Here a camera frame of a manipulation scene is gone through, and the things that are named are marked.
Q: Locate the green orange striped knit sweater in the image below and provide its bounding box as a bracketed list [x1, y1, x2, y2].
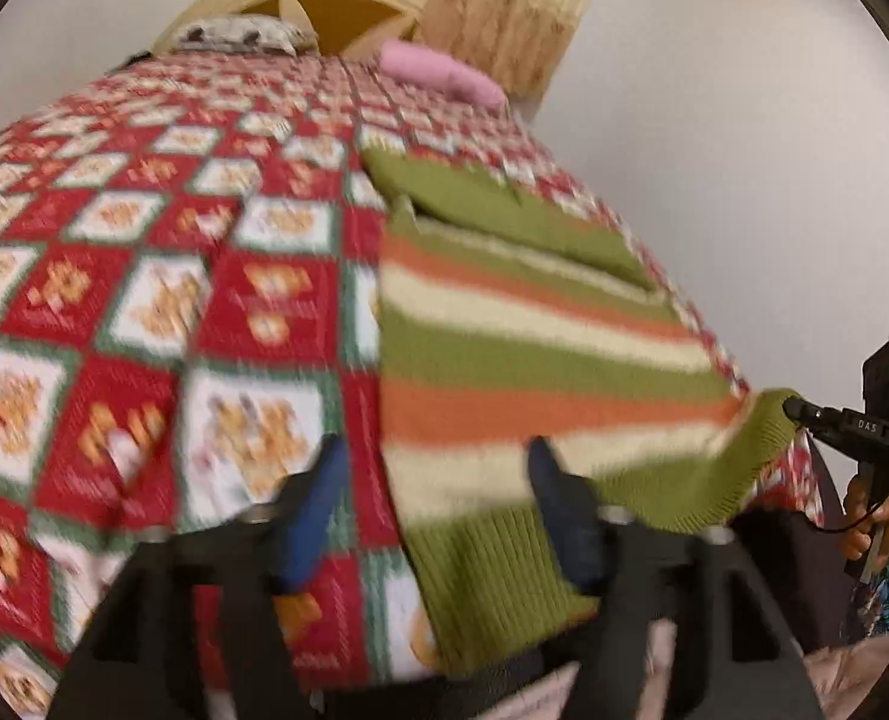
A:
[361, 146, 801, 672]

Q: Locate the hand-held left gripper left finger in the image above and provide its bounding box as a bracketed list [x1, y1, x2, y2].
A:
[46, 435, 351, 720]

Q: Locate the white patterned pillow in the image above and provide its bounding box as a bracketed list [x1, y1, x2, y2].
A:
[166, 15, 321, 57]

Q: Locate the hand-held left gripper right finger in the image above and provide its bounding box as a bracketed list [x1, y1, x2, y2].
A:
[526, 436, 824, 720]

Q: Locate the red printed bed blanket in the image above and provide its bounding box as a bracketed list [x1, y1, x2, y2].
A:
[0, 52, 828, 713]

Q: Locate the cream yellow bed headboard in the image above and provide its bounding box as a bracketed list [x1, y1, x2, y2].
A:
[151, 0, 438, 61]

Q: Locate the beige patterned curtain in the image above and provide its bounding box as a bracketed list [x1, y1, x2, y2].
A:
[290, 0, 625, 102]

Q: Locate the dark cloth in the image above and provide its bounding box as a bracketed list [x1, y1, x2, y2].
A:
[729, 510, 866, 653]

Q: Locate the pink pillow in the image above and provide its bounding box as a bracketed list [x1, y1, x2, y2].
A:
[378, 40, 507, 110]

